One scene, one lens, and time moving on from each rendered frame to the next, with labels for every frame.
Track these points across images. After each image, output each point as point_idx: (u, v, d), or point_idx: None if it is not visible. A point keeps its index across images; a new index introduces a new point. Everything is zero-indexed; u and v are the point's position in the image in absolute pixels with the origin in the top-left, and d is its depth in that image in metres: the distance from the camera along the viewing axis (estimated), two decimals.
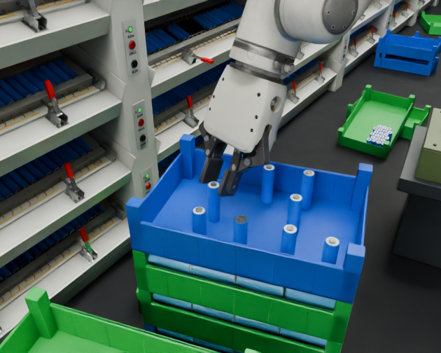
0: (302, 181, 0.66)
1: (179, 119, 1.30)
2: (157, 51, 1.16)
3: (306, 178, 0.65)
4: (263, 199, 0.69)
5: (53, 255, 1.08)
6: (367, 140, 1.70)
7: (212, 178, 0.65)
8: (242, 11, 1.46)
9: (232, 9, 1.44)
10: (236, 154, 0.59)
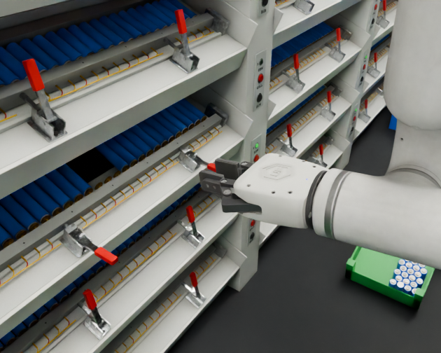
0: None
1: (75, 323, 0.75)
2: (11, 240, 0.61)
3: None
4: None
5: None
6: (390, 283, 1.15)
7: (207, 177, 0.63)
8: (195, 113, 0.91)
9: (178, 113, 0.89)
10: None
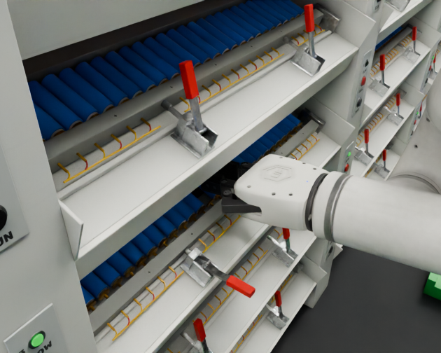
0: None
1: None
2: (133, 269, 0.53)
3: None
4: None
5: None
6: None
7: None
8: (290, 120, 0.83)
9: None
10: None
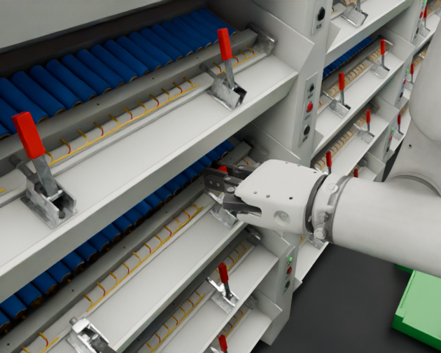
0: (125, 218, 0.59)
1: None
2: None
3: (129, 221, 0.59)
4: None
5: None
6: None
7: None
8: (222, 144, 0.75)
9: None
10: (238, 181, 0.59)
